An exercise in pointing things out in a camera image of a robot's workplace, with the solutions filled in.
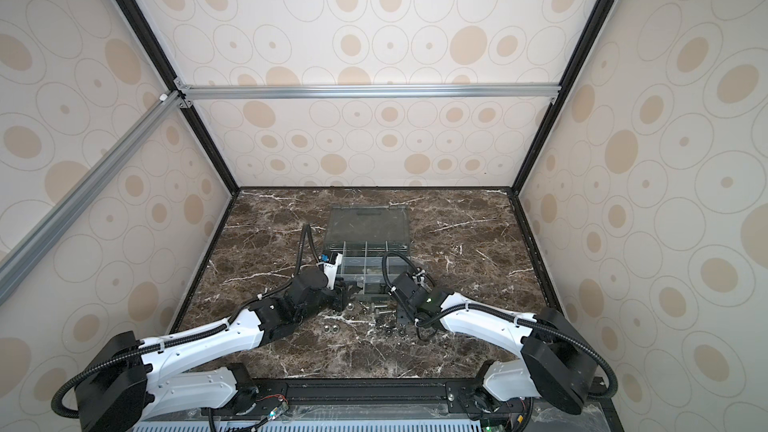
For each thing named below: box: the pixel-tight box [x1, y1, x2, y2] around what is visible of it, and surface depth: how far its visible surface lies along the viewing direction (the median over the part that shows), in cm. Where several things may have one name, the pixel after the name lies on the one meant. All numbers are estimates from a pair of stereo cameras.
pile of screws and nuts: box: [321, 302, 406, 338], surface depth 88 cm
